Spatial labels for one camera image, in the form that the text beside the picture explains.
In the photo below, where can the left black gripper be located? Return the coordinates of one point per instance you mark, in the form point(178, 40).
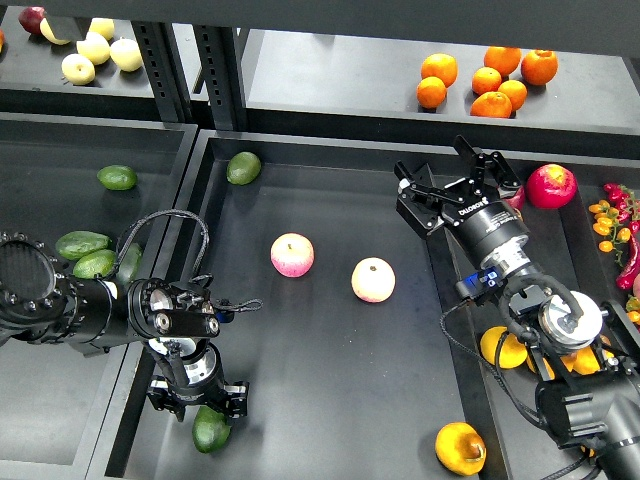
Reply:
point(198, 379)

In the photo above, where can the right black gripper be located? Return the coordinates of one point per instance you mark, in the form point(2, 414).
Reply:
point(488, 230)

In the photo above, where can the dark green avocado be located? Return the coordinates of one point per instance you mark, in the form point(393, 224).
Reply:
point(210, 430)

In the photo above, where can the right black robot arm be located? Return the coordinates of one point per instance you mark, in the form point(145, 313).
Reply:
point(598, 413)

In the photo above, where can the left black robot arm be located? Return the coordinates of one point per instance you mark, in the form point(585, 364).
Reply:
point(176, 321)

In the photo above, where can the green avocado middle of cluster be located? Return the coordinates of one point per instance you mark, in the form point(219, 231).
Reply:
point(96, 264)

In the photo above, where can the yellow pear with brown tip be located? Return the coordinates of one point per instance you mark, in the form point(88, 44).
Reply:
point(586, 361)

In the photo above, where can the green avocado at tray corner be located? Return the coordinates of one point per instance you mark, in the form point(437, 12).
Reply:
point(243, 168)

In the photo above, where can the green avocado upper left tray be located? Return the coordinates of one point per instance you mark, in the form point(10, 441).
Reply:
point(117, 177)

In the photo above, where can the pale yellow pear front left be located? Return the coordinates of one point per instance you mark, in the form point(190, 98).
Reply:
point(78, 70)

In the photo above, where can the pale yellow pear right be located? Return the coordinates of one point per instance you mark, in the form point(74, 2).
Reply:
point(125, 53)

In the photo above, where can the pale yellow pear centre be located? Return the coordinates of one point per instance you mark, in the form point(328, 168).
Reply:
point(95, 48)

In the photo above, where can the pale yellow pear back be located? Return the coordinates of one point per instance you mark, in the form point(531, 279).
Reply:
point(103, 26)

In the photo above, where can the pale yellow pear behind tag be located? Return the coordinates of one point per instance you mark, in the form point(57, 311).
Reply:
point(48, 33)

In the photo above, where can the large red apple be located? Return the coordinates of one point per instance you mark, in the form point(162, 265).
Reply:
point(551, 186)

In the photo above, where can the orange front of group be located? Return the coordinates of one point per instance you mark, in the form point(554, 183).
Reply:
point(492, 104)

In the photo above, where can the orange of group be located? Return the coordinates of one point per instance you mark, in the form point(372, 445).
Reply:
point(431, 92)
point(492, 104)
point(442, 66)

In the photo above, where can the orange lower left of group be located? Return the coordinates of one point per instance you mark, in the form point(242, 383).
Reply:
point(431, 92)

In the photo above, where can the small orange right centre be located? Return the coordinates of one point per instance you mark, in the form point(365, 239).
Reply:
point(516, 91)

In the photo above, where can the small orange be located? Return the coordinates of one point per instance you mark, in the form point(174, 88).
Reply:
point(516, 91)
point(486, 79)

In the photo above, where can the yellow pink apple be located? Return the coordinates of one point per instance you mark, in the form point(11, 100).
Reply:
point(373, 280)

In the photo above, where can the orange top left of group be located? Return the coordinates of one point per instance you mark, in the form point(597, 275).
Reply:
point(442, 66)

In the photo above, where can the orange top centre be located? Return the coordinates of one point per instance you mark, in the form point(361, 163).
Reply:
point(504, 60)

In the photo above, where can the orange top right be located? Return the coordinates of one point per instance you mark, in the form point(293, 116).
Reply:
point(539, 67)

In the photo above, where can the cherry tomato vine bunch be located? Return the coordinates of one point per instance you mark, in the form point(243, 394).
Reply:
point(616, 220)

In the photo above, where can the black centre tray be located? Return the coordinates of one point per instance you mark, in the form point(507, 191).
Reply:
point(332, 377)

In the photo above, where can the black tray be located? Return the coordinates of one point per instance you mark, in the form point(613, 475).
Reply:
point(65, 416)
point(332, 377)

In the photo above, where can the pink red apple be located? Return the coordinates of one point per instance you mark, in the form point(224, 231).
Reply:
point(292, 255)

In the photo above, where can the red chili pepper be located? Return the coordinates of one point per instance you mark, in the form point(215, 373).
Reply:
point(625, 279)

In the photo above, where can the black tray divider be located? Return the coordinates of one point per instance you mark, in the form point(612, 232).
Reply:
point(456, 385)

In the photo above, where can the black left tray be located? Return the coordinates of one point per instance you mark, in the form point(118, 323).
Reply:
point(65, 416)

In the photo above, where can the dark red apple on shelf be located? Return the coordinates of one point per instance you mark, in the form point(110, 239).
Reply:
point(30, 18)

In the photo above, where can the dark avocado at tray wall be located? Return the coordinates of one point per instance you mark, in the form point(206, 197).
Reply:
point(128, 268)

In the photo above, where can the black shelf upright post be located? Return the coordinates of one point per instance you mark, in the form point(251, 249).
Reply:
point(220, 51)

